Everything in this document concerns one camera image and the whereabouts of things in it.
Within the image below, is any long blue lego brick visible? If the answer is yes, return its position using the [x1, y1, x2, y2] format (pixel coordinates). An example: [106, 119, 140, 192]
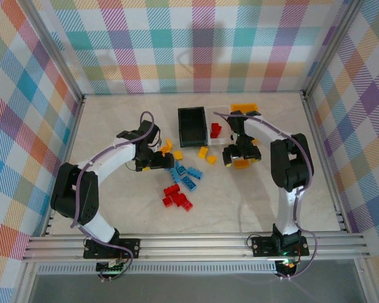
[169, 160, 181, 184]

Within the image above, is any clear plastic container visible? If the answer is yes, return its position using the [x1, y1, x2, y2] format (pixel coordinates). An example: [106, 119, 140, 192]
[205, 105, 236, 146]

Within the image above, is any tall red lego brick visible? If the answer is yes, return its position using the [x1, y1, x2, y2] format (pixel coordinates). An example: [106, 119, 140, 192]
[210, 122, 224, 139]

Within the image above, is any long red lego brick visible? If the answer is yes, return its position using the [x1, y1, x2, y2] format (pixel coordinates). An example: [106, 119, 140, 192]
[163, 184, 181, 198]

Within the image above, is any yellow plastic container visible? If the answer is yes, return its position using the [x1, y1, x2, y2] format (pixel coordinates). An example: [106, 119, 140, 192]
[229, 102, 262, 148]

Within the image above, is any black plastic container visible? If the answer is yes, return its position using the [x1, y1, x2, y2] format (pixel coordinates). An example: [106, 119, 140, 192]
[177, 106, 209, 148]

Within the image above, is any aluminium table side rail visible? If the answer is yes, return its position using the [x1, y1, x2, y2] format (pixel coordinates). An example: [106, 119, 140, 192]
[40, 96, 86, 237]
[299, 90, 351, 234]

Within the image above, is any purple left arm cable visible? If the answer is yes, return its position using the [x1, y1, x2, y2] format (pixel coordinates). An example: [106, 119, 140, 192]
[69, 110, 155, 282]

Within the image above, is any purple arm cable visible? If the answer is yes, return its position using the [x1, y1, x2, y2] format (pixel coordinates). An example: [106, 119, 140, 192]
[214, 110, 319, 280]
[69, 110, 155, 282]

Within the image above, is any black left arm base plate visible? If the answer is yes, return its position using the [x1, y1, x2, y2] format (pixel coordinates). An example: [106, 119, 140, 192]
[83, 238, 141, 260]

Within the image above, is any long aluminium base rail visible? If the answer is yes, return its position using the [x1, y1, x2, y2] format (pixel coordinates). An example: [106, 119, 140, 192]
[21, 232, 371, 263]

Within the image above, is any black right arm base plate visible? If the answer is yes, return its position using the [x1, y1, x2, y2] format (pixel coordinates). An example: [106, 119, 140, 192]
[251, 235, 310, 257]

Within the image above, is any slotted grey cable duct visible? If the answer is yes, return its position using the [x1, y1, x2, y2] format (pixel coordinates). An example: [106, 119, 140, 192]
[36, 262, 279, 276]

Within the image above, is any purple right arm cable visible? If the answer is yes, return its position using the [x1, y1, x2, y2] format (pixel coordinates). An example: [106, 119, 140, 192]
[214, 110, 319, 280]

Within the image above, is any aluminium frame post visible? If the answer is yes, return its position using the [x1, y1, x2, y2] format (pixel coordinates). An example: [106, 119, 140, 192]
[301, 0, 367, 100]
[20, 0, 86, 104]

